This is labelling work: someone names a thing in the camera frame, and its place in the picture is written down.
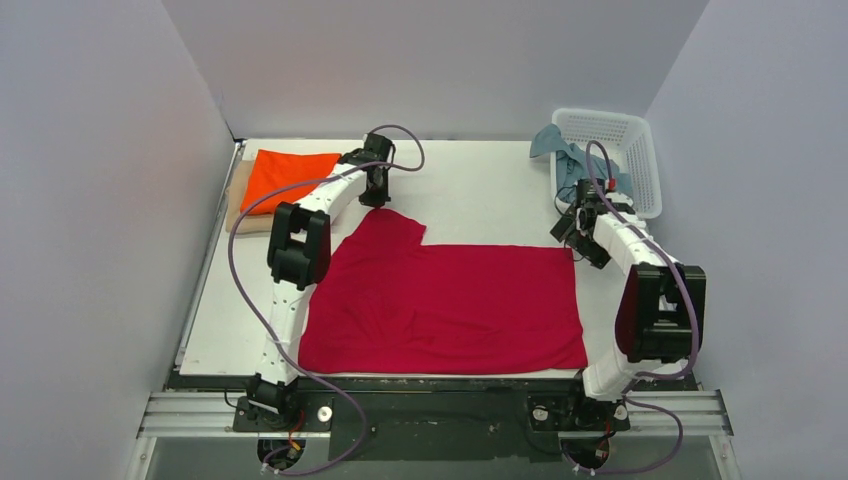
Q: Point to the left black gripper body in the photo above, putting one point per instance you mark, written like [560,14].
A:
[374,189]

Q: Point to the white plastic basket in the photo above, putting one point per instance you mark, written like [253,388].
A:
[629,143]

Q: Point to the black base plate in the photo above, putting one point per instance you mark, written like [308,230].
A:
[432,419]

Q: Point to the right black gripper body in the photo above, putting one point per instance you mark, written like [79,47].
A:
[582,234]

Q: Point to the red t shirt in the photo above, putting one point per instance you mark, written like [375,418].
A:
[391,304]

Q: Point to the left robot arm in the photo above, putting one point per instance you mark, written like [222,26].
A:
[298,257]

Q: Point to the grey-blue t shirt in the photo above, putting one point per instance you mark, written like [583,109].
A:
[570,164]

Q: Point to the folded orange t shirt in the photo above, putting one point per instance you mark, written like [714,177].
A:
[274,170]

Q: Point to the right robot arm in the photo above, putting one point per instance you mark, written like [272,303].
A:
[658,327]

